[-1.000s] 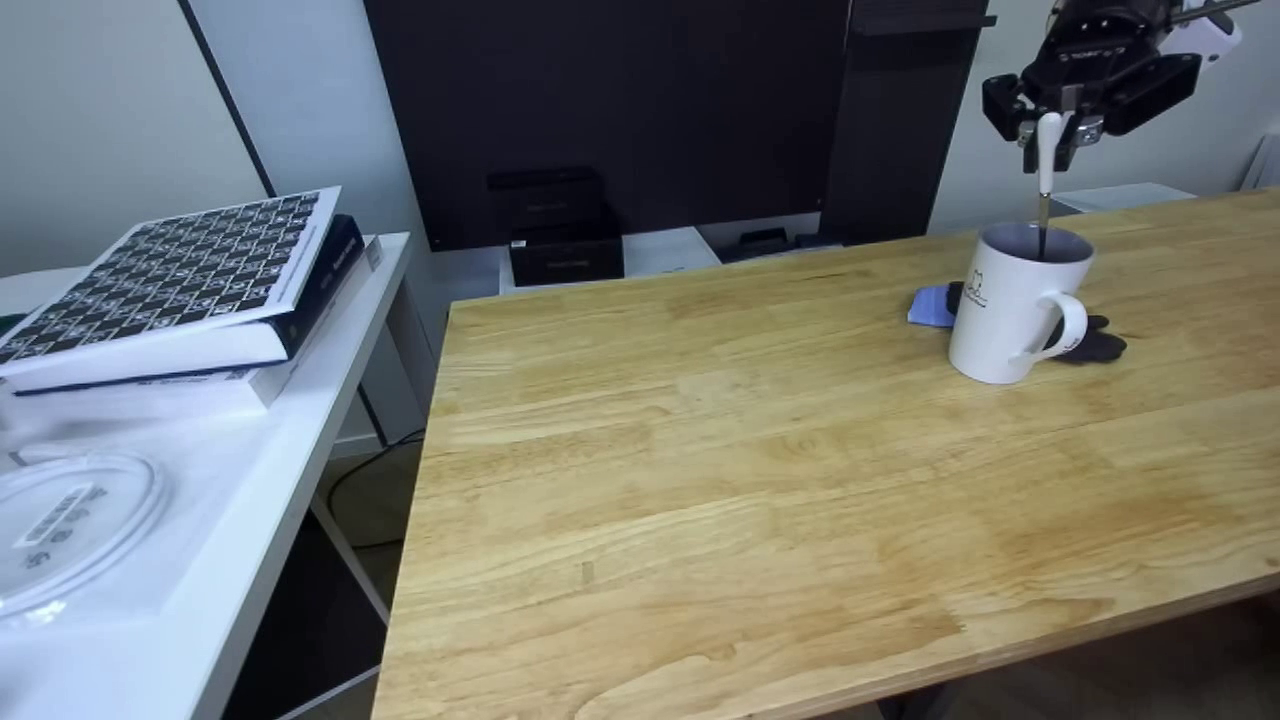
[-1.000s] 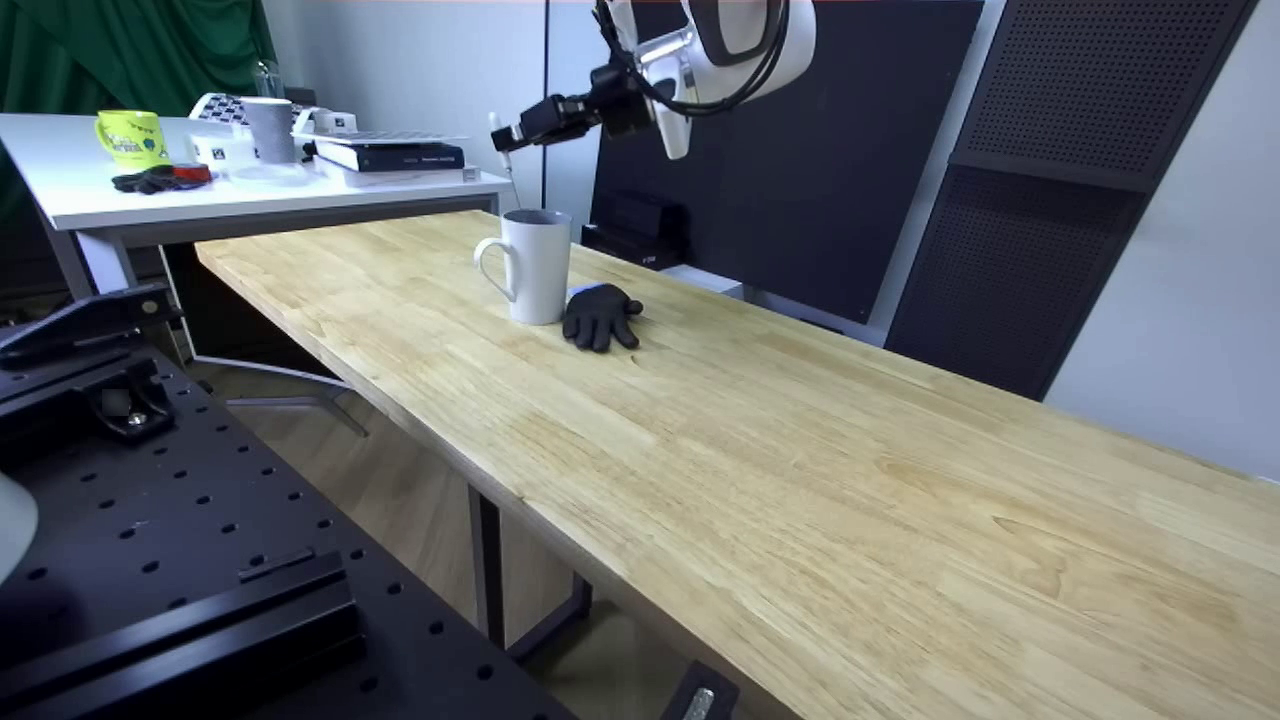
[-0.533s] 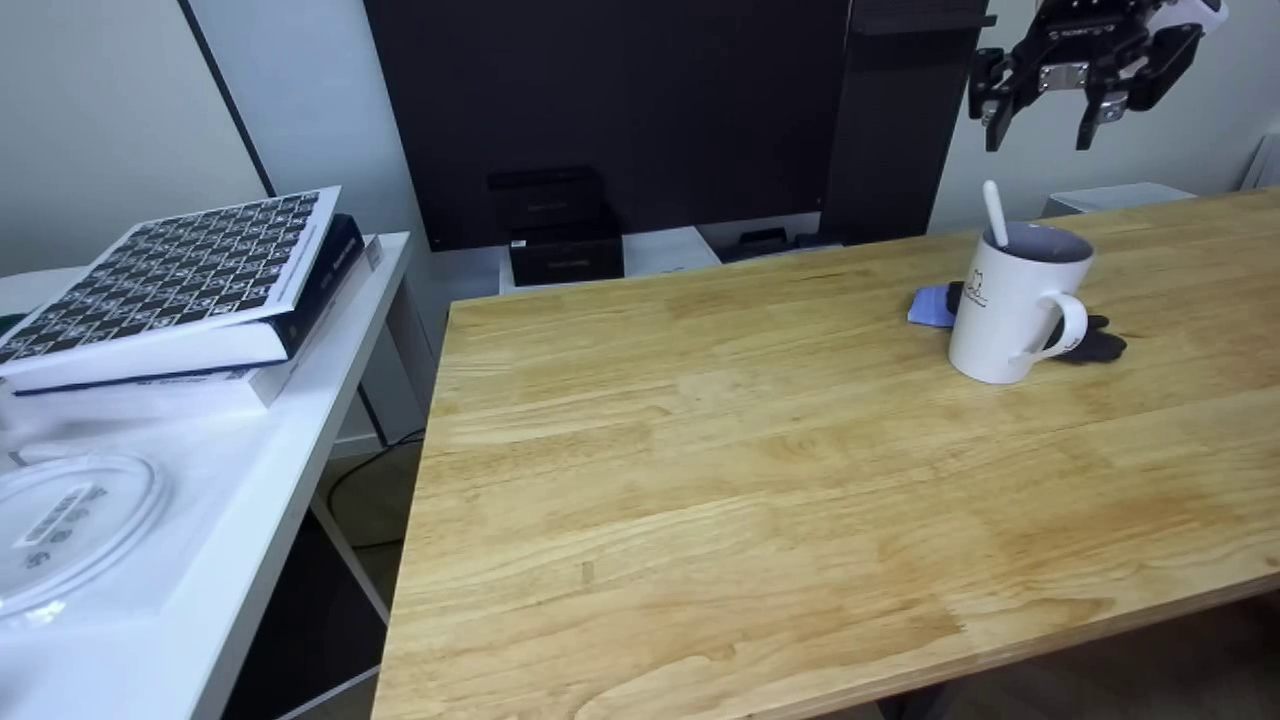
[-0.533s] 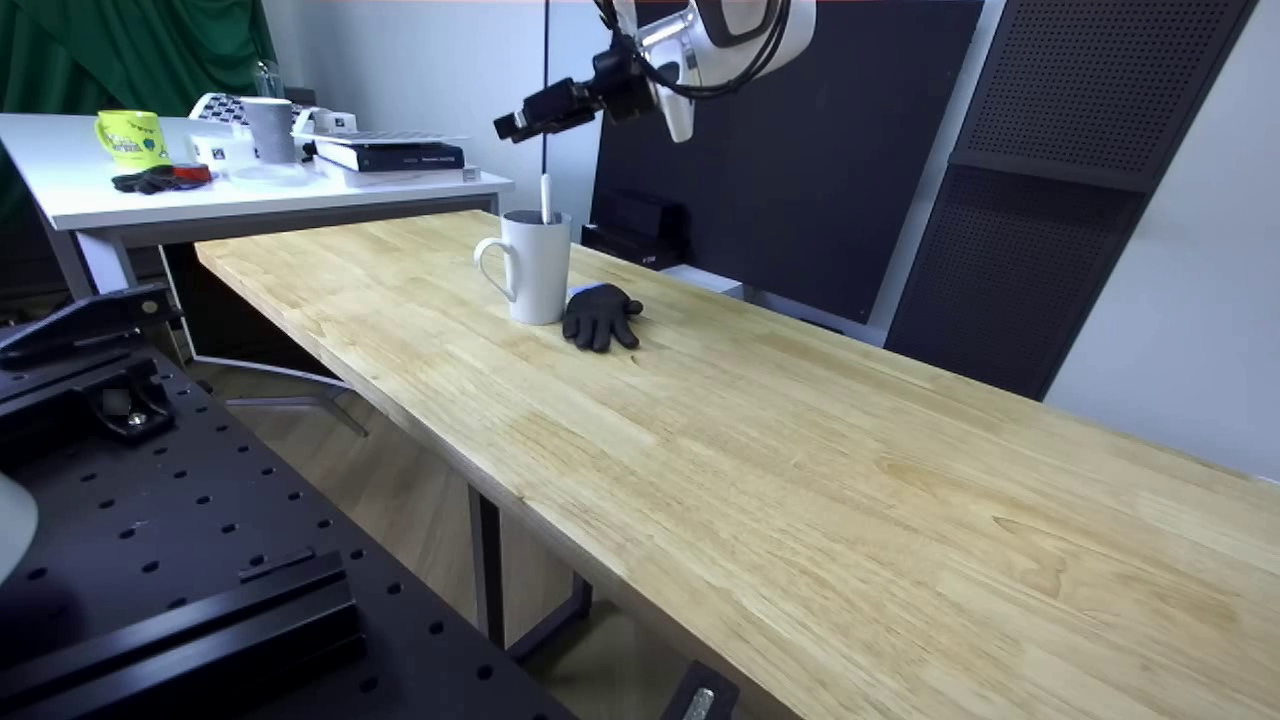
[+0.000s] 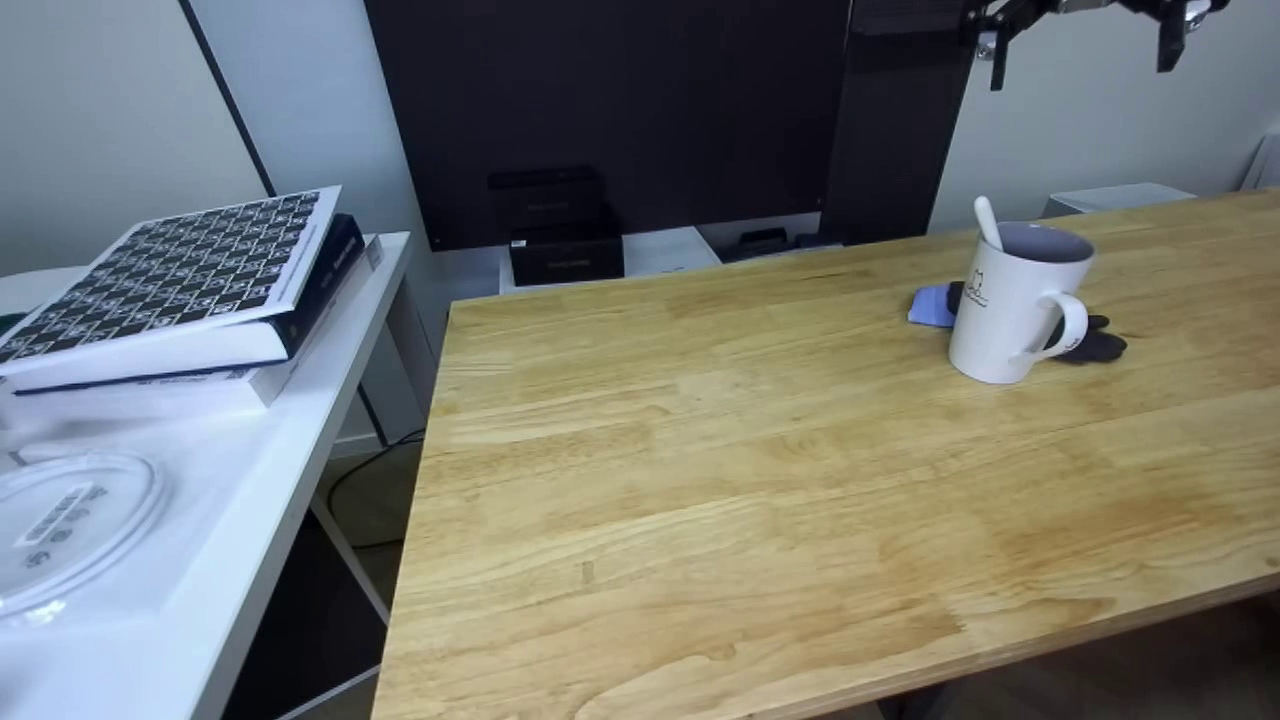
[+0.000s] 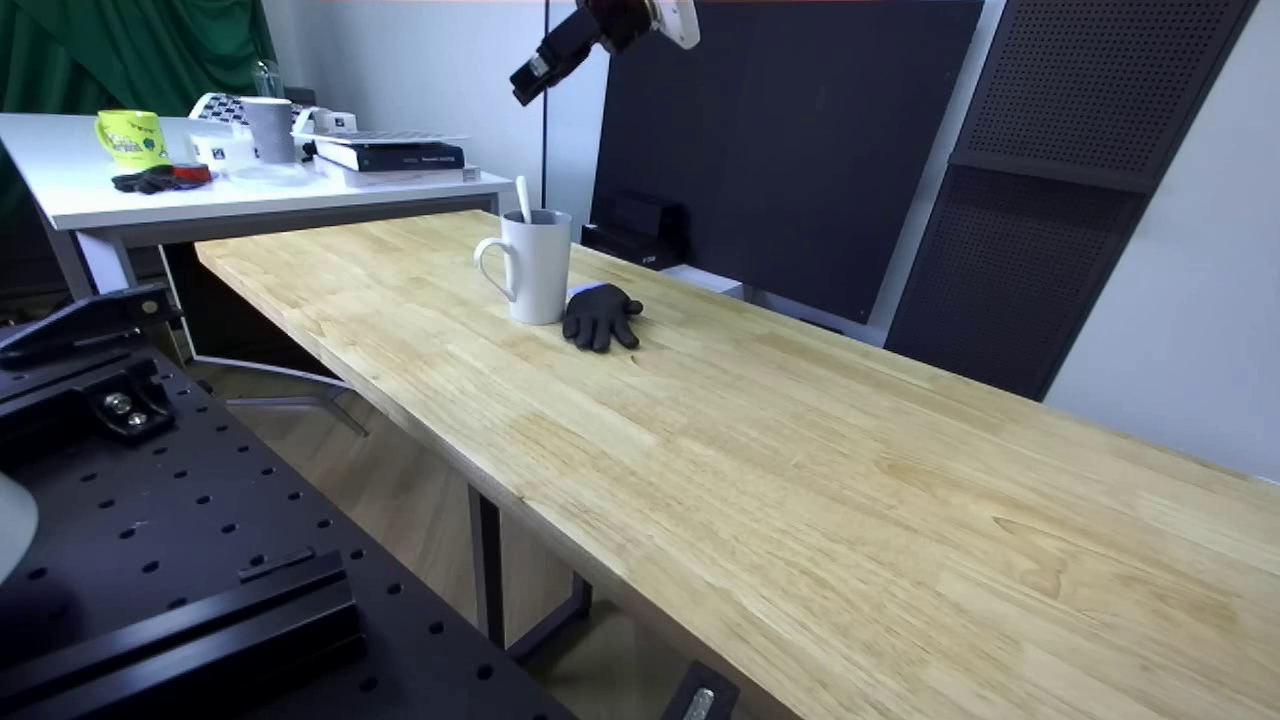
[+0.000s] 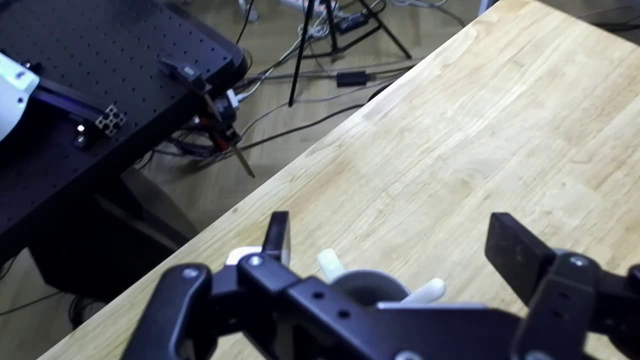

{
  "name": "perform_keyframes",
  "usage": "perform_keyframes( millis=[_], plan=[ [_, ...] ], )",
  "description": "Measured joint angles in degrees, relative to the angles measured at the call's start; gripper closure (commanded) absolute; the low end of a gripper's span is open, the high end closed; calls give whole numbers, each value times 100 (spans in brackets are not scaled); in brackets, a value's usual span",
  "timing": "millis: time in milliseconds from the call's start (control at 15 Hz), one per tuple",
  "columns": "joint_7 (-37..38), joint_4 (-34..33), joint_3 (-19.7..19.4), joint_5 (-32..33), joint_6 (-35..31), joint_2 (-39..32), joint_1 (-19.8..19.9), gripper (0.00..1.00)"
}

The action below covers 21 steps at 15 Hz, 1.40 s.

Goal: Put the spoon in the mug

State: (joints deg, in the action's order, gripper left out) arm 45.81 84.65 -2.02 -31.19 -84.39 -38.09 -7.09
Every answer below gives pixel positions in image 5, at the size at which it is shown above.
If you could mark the large black panel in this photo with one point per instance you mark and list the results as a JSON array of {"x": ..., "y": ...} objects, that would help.
[{"x": 640, "y": 94}]

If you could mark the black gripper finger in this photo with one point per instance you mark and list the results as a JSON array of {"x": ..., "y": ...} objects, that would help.
[
  {"x": 996, "y": 55},
  {"x": 1170, "y": 34}
]

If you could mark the small blue flat item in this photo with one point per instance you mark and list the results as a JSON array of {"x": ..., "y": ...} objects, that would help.
[{"x": 930, "y": 306}]

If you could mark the white spoon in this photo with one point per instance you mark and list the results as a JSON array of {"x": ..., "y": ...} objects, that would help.
[{"x": 987, "y": 221}]

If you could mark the white ceramic mug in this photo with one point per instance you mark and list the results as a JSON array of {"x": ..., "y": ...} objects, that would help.
[{"x": 1006, "y": 326}]

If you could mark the white side table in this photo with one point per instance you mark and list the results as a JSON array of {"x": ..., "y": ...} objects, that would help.
[{"x": 201, "y": 585}]

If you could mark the black work glove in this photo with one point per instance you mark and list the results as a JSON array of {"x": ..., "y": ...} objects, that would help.
[{"x": 1107, "y": 344}]

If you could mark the white book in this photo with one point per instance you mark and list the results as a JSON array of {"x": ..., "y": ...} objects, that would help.
[{"x": 133, "y": 398}]

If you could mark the small black box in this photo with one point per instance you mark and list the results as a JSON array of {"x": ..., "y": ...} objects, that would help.
[{"x": 763, "y": 242}]

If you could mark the checkered cover book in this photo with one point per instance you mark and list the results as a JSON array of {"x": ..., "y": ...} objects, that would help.
[{"x": 174, "y": 264}]

